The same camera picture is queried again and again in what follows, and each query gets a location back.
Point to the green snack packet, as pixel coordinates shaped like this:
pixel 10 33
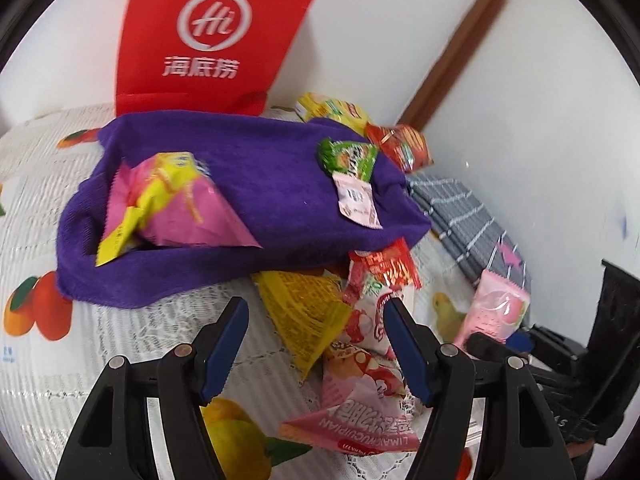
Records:
pixel 350 157

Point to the yellow triangular snack packet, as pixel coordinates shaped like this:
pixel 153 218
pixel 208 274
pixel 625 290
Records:
pixel 300 310

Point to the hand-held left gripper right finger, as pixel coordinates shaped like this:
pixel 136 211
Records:
pixel 407 355

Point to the pink peach candy packet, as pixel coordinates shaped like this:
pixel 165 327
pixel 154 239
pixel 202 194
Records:
pixel 495 310

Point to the pink and yellow snack packet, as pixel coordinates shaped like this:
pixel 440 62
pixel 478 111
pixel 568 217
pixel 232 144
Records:
pixel 190 215

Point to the purple towel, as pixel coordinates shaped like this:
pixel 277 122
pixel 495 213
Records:
pixel 275 200

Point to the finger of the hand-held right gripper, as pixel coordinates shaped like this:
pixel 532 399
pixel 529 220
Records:
pixel 522 342
pixel 485 346

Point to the red snack packet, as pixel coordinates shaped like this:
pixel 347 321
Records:
pixel 390 265

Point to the grey checked cloth pink star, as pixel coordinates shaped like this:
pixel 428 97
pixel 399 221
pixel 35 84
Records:
pixel 460 220

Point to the fruit print tablecloth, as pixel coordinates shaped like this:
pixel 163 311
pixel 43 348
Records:
pixel 75 385

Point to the small white pink packet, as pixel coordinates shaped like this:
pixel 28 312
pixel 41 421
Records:
pixel 357 200

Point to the yellow chips bag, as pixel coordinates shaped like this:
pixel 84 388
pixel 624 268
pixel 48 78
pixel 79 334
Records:
pixel 332 110

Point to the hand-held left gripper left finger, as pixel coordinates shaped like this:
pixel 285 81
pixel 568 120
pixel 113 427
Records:
pixel 225 355

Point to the red paper bag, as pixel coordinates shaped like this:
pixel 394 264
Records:
pixel 225 35

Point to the brown wooden door frame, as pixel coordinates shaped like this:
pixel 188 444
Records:
pixel 460 35

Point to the long bear print packet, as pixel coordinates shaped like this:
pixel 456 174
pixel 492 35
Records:
pixel 367 320

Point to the pink strawberry snack packet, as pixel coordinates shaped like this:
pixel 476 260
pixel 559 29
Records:
pixel 350 410

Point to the orange chips bag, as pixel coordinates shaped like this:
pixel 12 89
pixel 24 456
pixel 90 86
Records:
pixel 402 145

